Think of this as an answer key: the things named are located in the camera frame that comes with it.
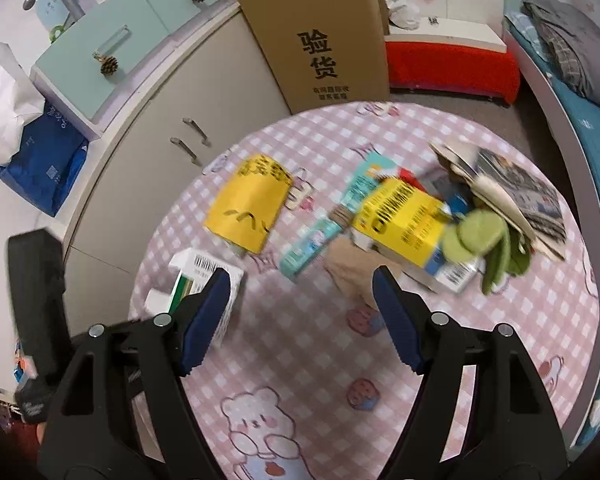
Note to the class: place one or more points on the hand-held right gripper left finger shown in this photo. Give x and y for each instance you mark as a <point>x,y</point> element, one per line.
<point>205,320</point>

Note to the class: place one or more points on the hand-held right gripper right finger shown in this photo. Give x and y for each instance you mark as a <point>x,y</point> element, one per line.
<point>397,320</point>

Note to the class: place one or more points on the teal snack packet with twine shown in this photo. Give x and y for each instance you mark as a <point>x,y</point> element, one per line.
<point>305,250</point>

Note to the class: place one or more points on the white barcode box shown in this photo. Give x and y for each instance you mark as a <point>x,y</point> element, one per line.
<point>200,262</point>

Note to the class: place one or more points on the brown cloth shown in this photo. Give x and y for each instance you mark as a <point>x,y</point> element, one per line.
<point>350,265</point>

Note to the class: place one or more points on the white and blue box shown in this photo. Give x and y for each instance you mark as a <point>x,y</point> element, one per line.
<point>455,272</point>

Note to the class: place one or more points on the pink checked tablecloth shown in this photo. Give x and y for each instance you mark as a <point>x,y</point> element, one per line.
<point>305,360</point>

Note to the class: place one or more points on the yellow barcode box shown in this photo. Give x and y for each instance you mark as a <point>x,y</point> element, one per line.
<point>405,215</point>

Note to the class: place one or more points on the green plush toy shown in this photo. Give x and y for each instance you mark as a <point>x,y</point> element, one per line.
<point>472,235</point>

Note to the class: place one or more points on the blue plastic bag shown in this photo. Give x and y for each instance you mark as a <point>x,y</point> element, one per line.
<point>45,165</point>

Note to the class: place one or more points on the yellow flat packet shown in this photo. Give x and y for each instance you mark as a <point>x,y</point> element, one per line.
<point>250,200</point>

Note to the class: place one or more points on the open magazine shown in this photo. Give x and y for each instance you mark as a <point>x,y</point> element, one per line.
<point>490,195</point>

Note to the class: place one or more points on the white cabinet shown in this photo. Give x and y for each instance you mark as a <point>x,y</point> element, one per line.
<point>145,175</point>

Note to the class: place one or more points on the printed magazine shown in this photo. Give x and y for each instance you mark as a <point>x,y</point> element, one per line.
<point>525,185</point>

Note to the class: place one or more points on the bed with blue bedding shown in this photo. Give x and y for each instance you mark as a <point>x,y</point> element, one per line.
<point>550,125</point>

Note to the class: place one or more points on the blue bedsheet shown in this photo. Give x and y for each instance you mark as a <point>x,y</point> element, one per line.
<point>595,160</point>

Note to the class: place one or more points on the red bench with white top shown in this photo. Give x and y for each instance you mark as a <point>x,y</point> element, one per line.
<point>450,70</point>

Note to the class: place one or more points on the large cardboard box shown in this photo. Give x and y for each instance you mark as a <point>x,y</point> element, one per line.
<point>310,35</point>

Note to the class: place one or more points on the white plastic bag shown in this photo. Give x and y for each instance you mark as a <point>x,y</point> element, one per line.
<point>402,12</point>

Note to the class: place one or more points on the light blue checked pillow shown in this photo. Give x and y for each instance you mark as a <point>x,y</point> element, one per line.
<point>522,35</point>

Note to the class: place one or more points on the grey clothing pile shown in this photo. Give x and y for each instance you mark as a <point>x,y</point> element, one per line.
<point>575,45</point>

